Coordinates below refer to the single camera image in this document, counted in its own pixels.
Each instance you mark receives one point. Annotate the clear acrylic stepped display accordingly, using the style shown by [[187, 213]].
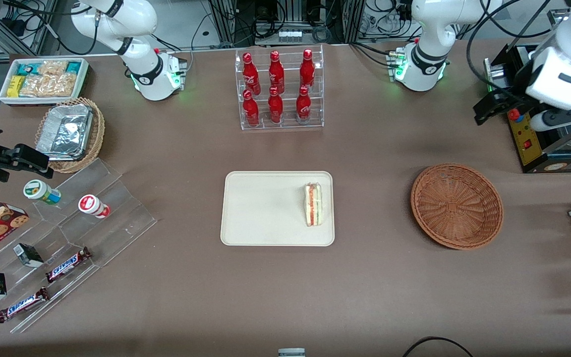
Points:
[[117, 223]]

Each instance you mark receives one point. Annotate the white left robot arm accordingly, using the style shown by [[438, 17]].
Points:
[[563, 64]]

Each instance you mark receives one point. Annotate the triangular sandwich wedge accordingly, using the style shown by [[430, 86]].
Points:
[[314, 204]]

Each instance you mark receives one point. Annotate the small grey box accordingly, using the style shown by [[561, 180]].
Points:
[[291, 353]]

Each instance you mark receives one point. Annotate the round brown wicker basket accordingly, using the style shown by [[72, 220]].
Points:
[[456, 206]]

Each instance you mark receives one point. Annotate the green lid yogurt cup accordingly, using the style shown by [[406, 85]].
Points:
[[40, 191]]

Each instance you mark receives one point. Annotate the Snickers chocolate bar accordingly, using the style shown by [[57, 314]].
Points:
[[23, 304], [67, 264]]

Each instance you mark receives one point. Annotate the cream rectangular tray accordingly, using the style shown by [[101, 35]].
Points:
[[265, 208]]

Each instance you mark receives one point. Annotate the yellow snack packet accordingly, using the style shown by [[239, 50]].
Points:
[[15, 86]]

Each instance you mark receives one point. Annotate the red cola bottle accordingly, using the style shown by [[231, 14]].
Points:
[[276, 73], [307, 70], [251, 74], [304, 106], [251, 110], [275, 108]]

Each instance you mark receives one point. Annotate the teal snack packet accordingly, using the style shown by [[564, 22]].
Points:
[[73, 67], [28, 68]]

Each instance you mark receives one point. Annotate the aluminium foil tray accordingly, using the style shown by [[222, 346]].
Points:
[[65, 131]]

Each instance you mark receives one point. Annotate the clear rice cracker bag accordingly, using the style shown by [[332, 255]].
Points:
[[35, 86], [62, 85], [52, 68]]

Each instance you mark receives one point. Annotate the white power strip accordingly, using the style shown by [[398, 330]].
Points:
[[289, 34]]

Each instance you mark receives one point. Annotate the red lid yogurt cup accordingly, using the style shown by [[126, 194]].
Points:
[[92, 205]]

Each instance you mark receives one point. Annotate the black food warmer showcase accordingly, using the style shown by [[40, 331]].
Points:
[[538, 148]]

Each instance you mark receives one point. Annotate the white plastic snack bin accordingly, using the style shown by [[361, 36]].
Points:
[[83, 84]]

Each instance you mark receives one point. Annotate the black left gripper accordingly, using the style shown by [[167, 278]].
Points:
[[515, 86]]

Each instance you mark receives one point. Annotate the clear acrylic bottle rack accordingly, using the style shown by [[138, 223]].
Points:
[[288, 124]]

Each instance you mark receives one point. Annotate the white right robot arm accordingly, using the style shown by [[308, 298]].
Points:
[[144, 74]]

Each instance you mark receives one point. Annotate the tan wicker basket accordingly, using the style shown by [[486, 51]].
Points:
[[96, 134]]

